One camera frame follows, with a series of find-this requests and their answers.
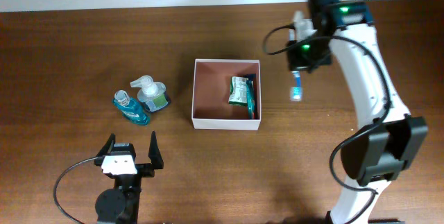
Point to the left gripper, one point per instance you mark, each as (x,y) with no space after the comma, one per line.
(146,169)

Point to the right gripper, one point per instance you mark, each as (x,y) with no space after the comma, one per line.
(294,62)

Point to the blue white toothbrush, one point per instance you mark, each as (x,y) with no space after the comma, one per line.
(296,90)

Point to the clear pump soap bottle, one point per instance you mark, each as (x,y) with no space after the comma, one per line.
(152,95)

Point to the green white soap packet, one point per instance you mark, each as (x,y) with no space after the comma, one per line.
(238,91)

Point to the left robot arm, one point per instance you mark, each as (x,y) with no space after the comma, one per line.
(120,204)

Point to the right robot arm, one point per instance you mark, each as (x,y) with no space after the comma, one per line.
(388,137)

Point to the blue mouthwash bottle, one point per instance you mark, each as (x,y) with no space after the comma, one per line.
(130,108)

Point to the white cardboard box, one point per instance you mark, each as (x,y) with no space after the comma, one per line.
(211,89)

